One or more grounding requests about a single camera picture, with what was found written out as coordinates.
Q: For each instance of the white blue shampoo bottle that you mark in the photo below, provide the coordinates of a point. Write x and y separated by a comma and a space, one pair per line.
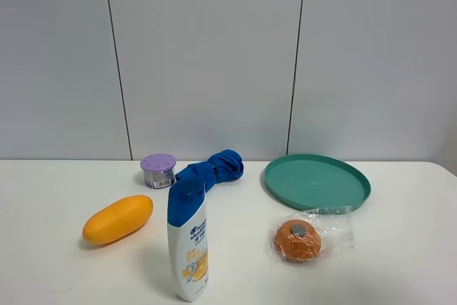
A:
187, 237

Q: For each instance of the orange yellow mango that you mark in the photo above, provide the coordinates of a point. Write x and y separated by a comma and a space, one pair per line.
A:
118, 220

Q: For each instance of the teal round plate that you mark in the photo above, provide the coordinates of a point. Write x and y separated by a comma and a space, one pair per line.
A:
309, 182

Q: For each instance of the purple air freshener can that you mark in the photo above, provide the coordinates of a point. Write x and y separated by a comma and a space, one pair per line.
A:
158, 170

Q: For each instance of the orange bun in plastic bag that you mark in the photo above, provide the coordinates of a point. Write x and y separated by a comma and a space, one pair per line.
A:
314, 234

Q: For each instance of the blue folded cloth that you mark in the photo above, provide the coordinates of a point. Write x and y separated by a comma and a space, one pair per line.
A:
222, 167

